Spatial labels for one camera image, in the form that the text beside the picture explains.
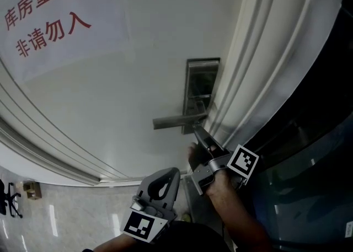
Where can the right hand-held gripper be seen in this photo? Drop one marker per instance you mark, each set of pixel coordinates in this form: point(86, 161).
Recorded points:
point(242, 162)

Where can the dark metal lock plate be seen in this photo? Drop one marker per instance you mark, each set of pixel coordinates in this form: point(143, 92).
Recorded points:
point(201, 80)

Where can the dark glass partition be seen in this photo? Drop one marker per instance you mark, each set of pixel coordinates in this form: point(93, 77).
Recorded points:
point(317, 176)

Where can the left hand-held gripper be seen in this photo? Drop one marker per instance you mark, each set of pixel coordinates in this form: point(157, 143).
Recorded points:
point(140, 224)

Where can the person's left forearm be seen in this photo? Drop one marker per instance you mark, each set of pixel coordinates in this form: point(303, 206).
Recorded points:
point(115, 244)

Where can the person's right hand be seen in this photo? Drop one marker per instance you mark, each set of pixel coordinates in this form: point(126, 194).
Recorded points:
point(194, 157)

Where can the person's yellowish shoe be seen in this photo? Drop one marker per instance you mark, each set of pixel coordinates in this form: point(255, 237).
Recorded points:
point(187, 217)

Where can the brown cardboard box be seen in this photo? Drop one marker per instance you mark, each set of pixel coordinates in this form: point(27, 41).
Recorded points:
point(32, 190)

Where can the person's dark clothing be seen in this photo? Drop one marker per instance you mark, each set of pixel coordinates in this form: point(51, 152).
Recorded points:
point(193, 238)

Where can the white label sticker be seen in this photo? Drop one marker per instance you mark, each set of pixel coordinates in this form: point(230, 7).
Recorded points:
point(349, 229)

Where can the black office chair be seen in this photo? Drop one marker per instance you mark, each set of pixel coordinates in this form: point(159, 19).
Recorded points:
point(7, 198)

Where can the person's right forearm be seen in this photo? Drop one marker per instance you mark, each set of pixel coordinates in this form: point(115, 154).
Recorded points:
point(237, 217)

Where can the white paper sign red print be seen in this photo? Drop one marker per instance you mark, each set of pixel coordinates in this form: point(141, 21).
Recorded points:
point(69, 11)

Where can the white door with sign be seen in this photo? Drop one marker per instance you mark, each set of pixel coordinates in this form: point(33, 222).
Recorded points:
point(124, 113)

